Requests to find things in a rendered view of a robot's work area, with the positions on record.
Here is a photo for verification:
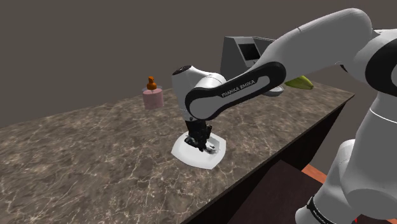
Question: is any dark robot stand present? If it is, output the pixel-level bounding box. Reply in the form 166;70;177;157
226;159;324;224

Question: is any yellow-green banana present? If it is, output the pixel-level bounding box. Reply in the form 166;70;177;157
284;75;315;91

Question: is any pink bottle with orange cap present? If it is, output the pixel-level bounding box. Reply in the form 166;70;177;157
141;76;165;111

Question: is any grey box appliance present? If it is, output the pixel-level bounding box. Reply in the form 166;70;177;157
219;36;277;82

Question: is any white bowl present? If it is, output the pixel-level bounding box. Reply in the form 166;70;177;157
263;85;284;97

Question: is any white square plate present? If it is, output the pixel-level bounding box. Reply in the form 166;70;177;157
171;131;227;171

